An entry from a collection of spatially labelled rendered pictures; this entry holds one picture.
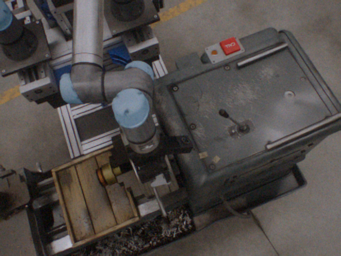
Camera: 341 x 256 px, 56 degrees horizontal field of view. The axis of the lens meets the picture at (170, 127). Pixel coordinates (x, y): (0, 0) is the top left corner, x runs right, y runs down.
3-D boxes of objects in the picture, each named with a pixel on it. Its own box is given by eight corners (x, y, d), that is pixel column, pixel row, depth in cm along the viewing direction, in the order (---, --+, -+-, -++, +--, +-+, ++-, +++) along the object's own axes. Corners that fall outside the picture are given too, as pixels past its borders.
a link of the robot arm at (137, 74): (107, 59, 78) (100, 91, 71) (153, 57, 77) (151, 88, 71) (114, 82, 84) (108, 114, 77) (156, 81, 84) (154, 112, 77)
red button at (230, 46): (233, 39, 122) (234, 36, 120) (240, 51, 120) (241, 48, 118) (219, 45, 122) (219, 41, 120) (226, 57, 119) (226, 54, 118)
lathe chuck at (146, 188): (145, 129, 144) (136, 106, 114) (172, 194, 136) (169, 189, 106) (127, 136, 144) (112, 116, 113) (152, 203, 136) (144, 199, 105)
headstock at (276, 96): (264, 70, 159) (285, 17, 123) (316, 155, 142) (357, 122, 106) (154, 114, 155) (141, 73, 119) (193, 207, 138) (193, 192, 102)
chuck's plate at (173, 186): (152, 126, 145) (145, 102, 114) (179, 191, 137) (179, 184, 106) (145, 129, 144) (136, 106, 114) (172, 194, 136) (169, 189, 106)
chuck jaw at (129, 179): (143, 164, 121) (153, 192, 115) (145, 169, 125) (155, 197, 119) (115, 176, 120) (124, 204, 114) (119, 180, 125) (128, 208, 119)
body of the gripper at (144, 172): (135, 164, 90) (122, 138, 80) (163, 152, 90) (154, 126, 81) (143, 186, 85) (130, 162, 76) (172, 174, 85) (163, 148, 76)
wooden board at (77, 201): (114, 146, 150) (112, 144, 147) (140, 220, 138) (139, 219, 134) (54, 171, 148) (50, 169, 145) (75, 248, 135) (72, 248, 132)
